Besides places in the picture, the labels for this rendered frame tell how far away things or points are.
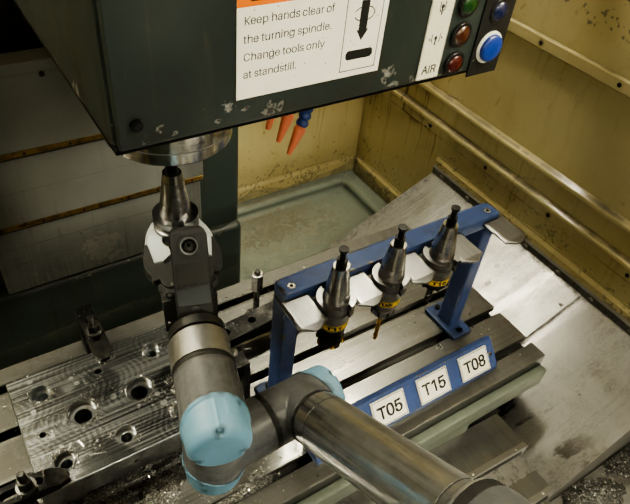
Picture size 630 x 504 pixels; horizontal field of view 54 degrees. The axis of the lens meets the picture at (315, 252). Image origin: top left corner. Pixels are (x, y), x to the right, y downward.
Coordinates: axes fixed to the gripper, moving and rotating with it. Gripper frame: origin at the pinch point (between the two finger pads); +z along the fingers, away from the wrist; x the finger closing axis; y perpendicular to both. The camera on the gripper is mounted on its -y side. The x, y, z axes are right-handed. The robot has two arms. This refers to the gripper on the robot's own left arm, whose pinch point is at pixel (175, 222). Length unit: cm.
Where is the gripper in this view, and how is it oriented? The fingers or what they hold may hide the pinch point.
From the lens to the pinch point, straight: 90.9
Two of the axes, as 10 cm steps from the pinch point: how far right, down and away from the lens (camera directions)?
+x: 9.5, -1.4, 2.7
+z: -2.9, -6.8, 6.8
